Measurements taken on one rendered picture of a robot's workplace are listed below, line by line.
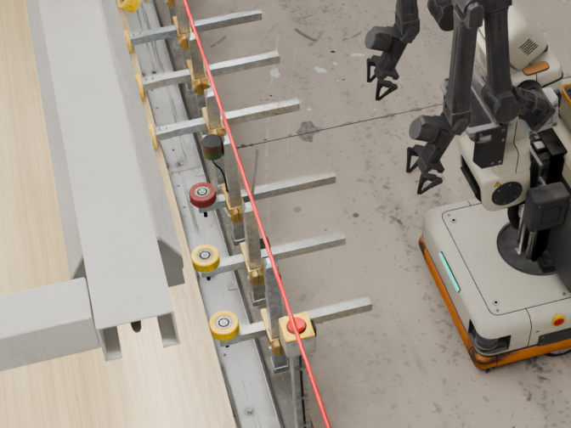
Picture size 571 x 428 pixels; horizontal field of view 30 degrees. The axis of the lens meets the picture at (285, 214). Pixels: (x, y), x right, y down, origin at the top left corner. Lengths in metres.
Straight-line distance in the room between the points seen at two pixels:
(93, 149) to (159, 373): 1.76
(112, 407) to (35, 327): 1.83
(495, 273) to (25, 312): 2.96
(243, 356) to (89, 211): 2.16
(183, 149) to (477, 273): 1.12
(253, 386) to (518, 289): 1.12
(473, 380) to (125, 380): 1.49
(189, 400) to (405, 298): 1.51
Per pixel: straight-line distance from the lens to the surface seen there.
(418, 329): 4.00
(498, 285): 3.79
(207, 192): 3.22
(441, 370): 3.90
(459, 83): 2.87
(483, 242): 3.91
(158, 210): 1.16
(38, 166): 3.42
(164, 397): 2.78
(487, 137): 3.21
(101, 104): 1.16
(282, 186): 3.28
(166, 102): 3.98
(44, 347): 0.99
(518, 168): 3.41
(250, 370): 3.14
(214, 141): 3.03
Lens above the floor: 3.20
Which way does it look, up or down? 47 degrees down
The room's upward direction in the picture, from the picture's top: 4 degrees counter-clockwise
